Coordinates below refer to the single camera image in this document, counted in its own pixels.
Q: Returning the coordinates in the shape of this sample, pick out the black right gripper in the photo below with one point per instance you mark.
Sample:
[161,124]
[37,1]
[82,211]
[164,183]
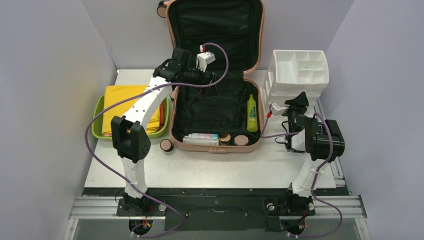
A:
[298,103]

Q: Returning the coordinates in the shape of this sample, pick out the white toothpaste box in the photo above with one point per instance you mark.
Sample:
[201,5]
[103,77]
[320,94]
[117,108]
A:
[203,139]

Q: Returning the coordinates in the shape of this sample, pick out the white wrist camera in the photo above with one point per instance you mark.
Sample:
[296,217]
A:
[203,59]
[276,109]

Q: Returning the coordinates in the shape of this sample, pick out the pink hard-shell suitcase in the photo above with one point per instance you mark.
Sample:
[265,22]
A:
[232,31]

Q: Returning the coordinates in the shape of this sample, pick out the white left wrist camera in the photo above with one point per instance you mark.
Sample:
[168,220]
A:
[203,59]

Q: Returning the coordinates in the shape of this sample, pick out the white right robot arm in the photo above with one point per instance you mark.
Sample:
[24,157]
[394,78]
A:
[321,138]

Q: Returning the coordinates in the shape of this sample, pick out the green plastic tray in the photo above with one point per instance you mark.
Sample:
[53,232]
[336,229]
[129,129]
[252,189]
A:
[96,127]

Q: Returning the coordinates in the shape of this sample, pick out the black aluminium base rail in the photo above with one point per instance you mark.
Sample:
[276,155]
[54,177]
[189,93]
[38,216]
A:
[103,214]

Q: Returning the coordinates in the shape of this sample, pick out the yellow box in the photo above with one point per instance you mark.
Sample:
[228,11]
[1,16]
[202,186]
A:
[116,93]

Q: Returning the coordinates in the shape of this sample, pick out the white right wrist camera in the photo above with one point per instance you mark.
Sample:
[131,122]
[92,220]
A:
[276,109]

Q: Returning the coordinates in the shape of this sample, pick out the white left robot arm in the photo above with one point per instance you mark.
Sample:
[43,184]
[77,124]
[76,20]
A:
[129,136]

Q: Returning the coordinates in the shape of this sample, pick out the small green bottle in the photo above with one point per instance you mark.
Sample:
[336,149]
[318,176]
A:
[252,121]

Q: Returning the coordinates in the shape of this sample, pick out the red snack bag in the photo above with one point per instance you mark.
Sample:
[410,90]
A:
[161,115]

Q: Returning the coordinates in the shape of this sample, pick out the white plastic drawer organizer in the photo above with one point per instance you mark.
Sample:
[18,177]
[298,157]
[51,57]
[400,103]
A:
[292,72]

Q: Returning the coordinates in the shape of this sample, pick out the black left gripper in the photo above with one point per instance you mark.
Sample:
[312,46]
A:
[210,79]

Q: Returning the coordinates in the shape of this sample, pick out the octagonal pink jar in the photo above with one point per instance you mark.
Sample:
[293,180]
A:
[241,140]

